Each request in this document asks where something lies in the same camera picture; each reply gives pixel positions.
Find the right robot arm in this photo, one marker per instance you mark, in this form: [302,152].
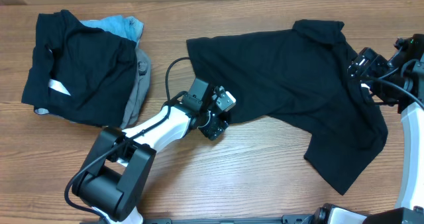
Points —
[397,81]

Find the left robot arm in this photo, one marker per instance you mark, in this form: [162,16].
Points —
[114,173]

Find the folded light blue garment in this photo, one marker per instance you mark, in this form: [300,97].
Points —
[126,27]

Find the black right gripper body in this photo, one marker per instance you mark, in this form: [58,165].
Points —
[361,71]

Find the folded black shirt on pile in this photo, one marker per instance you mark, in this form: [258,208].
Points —
[60,30]

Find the black t-shirt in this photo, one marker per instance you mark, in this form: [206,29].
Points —
[299,76]

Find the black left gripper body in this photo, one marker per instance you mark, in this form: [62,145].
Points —
[218,125]

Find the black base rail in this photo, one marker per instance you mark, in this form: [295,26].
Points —
[285,219]

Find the folded grey garment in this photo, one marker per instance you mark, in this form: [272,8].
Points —
[139,88]

